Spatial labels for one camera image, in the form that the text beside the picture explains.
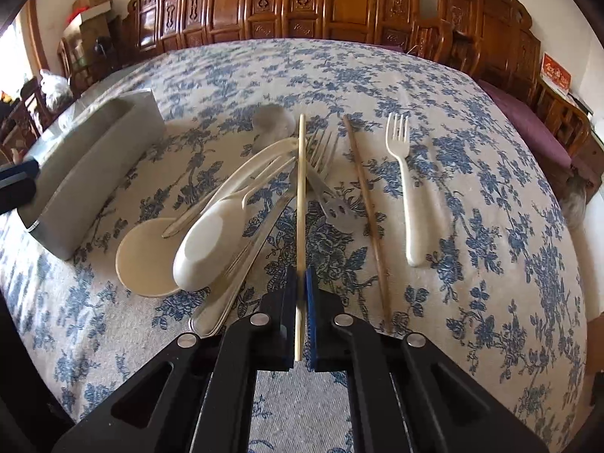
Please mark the wooden side cabinet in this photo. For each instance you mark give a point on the wooden side cabinet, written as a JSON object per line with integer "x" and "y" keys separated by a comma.
{"x": 566, "y": 127}

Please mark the metal fork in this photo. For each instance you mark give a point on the metal fork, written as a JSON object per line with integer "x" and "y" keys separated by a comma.
{"x": 200, "y": 324}
{"x": 250, "y": 264}

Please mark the white plastic bag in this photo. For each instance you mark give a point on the white plastic bag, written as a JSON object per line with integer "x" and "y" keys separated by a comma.
{"x": 54, "y": 88}

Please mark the cream slender plastic utensil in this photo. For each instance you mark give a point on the cream slender plastic utensil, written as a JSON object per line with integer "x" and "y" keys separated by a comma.
{"x": 188, "y": 219}

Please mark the carved wooden headboard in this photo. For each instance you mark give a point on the carved wooden headboard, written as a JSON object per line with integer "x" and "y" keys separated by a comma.
{"x": 283, "y": 4}

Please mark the grey utensil holder box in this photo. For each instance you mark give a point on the grey utensil holder box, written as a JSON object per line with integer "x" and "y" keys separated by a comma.
{"x": 94, "y": 174}

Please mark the cream oval plastic spoon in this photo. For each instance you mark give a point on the cream oval plastic spoon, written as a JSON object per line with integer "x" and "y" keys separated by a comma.
{"x": 203, "y": 250}

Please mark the carved wooden bench back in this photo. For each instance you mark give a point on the carved wooden bench back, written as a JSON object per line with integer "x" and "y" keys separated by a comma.
{"x": 490, "y": 33}

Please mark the cream plastic fork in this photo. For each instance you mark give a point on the cream plastic fork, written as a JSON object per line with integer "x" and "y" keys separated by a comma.
{"x": 264, "y": 181}
{"x": 417, "y": 217}

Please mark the purple cushion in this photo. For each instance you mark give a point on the purple cushion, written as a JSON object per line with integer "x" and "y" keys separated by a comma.
{"x": 524, "y": 118}

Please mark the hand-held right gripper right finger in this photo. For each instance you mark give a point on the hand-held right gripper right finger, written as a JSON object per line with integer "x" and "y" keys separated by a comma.
{"x": 311, "y": 321}

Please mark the dark wooden furniture stack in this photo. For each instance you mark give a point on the dark wooden furniture stack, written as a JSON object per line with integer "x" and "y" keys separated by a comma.
{"x": 89, "y": 56}

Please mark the cream round soup spoon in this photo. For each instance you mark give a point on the cream round soup spoon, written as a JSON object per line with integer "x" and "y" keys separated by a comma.
{"x": 146, "y": 259}

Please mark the brown wooden chopstick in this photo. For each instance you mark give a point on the brown wooden chopstick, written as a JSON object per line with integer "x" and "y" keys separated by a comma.
{"x": 365, "y": 198}

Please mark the dark wooden chair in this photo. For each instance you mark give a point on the dark wooden chair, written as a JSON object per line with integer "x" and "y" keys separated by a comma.
{"x": 23, "y": 113}

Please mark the stack of cardboard boxes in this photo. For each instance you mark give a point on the stack of cardboard boxes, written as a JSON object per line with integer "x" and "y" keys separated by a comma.
{"x": 92, "y": 4}

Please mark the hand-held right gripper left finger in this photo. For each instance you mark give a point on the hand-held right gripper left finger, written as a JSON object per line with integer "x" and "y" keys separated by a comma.
{"x": 281, "y": 330}

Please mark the light bamboo chopstick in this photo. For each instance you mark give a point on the light bamboo chopstick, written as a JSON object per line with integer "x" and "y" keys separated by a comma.
{"x": 301, "y": 207}

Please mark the grey fluffy object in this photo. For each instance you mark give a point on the grey fluffy object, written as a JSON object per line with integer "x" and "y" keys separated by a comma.
{"x": 574, "y": 203}

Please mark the red box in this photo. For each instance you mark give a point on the red box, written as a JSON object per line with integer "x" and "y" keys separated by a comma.
{"x": 556, "y": 74}

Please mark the blue floral bedspread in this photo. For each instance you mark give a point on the blue floral bedspread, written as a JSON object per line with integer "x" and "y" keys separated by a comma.
{"x": 424, "y": 339}

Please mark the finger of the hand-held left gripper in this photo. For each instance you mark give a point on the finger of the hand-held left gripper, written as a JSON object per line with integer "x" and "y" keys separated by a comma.
{"x": 19, "y": 171}
{"x": 16, "y": 196}

